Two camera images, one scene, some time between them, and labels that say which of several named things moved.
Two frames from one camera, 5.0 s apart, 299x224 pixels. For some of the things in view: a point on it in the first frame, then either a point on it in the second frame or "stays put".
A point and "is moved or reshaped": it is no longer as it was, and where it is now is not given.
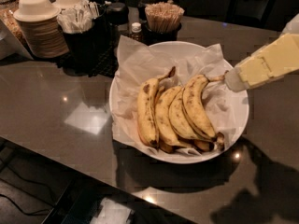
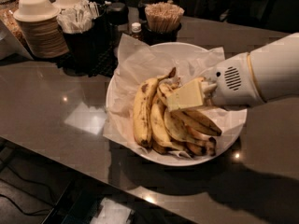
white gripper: x=266 y=65 to x=232 y=86
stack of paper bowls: x=36 y=14 stays put
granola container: x=7 y=15 stays put
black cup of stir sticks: x=163 y=21 stays put
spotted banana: x=193 y=104 is moved or reshaped
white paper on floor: x=113 y=212 stays put
